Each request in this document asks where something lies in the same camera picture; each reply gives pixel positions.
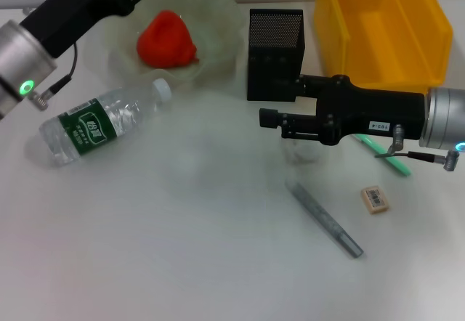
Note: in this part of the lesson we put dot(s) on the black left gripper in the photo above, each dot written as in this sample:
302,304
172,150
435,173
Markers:
72,5

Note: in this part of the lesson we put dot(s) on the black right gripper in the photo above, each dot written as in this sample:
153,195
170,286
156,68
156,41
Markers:
363,110

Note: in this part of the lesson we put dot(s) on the white paper ball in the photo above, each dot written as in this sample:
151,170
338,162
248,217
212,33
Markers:
301,152

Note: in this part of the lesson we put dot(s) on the clear green-label water bottle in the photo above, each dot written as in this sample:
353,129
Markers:
91,125

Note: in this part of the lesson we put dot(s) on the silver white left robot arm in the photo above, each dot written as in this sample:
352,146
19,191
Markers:
22,63

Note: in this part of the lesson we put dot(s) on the black mesh pen holder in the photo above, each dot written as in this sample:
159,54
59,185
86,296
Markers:
274,56

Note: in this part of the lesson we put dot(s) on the green glass fruit plate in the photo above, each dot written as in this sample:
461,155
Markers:
218,27

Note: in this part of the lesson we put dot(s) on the green pen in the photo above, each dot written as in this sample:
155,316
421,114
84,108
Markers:
396,161

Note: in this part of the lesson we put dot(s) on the grey pen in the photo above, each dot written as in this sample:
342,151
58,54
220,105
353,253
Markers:
327,223

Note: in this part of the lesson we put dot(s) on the beige eraser with barcode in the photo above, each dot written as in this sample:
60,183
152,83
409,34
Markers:
375,200

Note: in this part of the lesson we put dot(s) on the yellow plastic bin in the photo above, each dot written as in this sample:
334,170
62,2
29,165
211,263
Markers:
385,37

